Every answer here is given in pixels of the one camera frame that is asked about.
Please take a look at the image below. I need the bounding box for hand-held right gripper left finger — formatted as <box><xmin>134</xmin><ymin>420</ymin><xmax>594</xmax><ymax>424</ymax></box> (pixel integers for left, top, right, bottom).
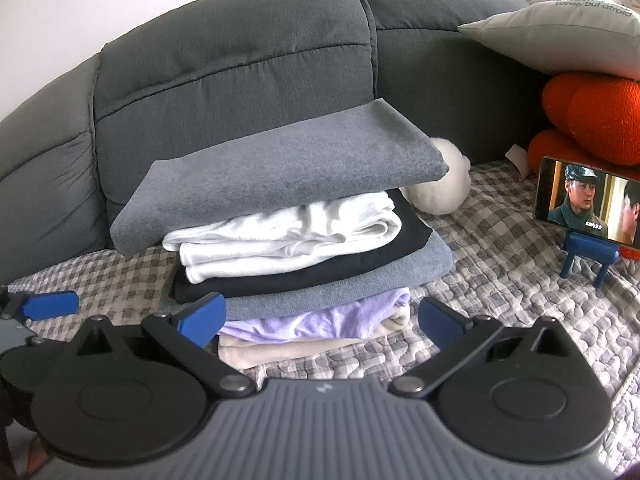
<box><xmin>72</xmin><ymin>293</ymin><xmax>257</xmax><ymax>397</ymax></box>

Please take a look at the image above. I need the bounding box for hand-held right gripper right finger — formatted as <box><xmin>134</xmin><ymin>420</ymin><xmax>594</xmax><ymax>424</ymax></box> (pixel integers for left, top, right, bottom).
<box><xmin>388</xmin><ymin>298</ymin><xmax>564</xmax><ymax>396</ymax></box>

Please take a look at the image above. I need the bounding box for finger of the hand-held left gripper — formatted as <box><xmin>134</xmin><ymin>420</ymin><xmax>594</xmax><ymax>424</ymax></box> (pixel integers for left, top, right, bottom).
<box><xmin>0</xmin><ymin>290</ymin><xmax>81</xmax><ymax>322</ymax></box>

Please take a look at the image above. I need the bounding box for grey t-shirt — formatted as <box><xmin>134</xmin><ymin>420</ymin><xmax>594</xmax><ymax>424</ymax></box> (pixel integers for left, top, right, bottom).
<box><xmin>109</xmin><ymin>99</ymin><xmax>448</xmax><ymax>256</ymax></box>

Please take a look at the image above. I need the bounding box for folded cream garment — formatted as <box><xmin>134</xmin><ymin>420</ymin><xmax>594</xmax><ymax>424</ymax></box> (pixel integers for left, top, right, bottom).
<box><xmin>217</xmin><ymin>305</ymin><xmax>411</xmax><ymax>373</ymax></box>

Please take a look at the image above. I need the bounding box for folded grey-blue garment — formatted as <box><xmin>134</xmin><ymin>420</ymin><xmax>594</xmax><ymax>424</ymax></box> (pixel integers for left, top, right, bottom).
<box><xmin>220</xmin><ymin>235</ymin><xmax>455</xmax><ymax>321</ymax></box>

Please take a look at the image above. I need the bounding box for grey checked quilted blanket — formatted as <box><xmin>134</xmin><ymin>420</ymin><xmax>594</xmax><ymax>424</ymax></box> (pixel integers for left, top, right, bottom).
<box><xmin>0</xmin><ymin>160</ymin><xmax>640</xmax><ymax>480</ymax></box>

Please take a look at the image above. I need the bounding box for folded white garment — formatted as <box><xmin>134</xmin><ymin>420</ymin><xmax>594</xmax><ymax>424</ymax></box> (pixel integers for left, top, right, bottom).
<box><xmin>162</xmin><ymin>192</ymin><xmax>403</xmax><ymax>283</ymax></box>

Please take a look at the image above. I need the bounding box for folded purple garment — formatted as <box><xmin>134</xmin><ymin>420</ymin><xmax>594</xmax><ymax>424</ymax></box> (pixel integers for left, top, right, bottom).
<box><xmin>217</xmin><ymin>287</ymin><xmax>412</xmax><ymax>346</ymax></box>

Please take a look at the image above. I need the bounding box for blue phone stand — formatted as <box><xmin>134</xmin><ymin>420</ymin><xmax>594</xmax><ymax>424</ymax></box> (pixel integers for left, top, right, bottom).
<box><xmin>560</xmin><ymin>230</ymin><xmax>621</xmax><ymax>288</ymax></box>

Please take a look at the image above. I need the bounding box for smartphone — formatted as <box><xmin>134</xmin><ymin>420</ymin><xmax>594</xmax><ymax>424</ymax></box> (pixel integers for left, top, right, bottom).
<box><xmin>533</xmin><ymin>155</ymin><xmax>640</xmax><ymax>250</ymax></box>

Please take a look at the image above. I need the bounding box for grey sofa armrest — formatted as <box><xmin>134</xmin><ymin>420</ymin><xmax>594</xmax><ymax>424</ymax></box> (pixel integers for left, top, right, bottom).
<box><xmin>0</xmin><ymin>0</ymin><xmax>561</xmax><ymax>271</ymax></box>

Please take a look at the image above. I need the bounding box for white printed pillow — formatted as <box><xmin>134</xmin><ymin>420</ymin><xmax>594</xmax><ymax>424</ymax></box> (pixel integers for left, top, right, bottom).
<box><xmin>457</xmin><ymin>0</ymin><xmax>640</xmax><ymax>81</ymax></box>

